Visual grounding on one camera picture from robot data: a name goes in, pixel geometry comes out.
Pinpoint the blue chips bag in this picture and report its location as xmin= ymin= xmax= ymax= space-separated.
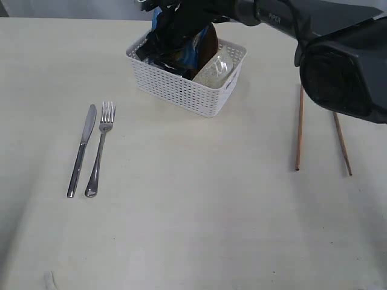
xmin=152 ymin=9 xmax=207 ymax=75

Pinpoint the silver metal fork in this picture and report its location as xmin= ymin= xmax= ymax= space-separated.
xmin=85 ymin=101 xmax=115 ymax=198

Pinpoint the grey ceramic bowl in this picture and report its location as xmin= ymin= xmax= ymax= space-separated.
xmin=193 ymin=48 xmax=234 ymax=89

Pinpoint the brown round plate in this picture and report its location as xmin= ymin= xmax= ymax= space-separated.
xmin=197 ymin=24 xmax=218 ymax=72

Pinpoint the white perforated plastic basket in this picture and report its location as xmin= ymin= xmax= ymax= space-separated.
xmin=126 ymin=34 xmax=247 ymax=118

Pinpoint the brown wooden chopstick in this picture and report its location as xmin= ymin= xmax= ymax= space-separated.
xmin=295 ymin=85 xmax=304 ymax=171
xmin=333 ymin=112 xmax=353 ymax=176

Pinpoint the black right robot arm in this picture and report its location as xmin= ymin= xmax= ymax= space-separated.
xmin=137 ymin=0 xmax=386 ymax=124

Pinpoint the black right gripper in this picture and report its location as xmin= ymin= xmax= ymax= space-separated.
xmin=137 ymin=1 xmax=236 ymax=71

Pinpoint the silver table knife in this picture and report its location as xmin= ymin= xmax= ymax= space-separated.
xmin=67 ymin=105 xmax=97 ymax=198

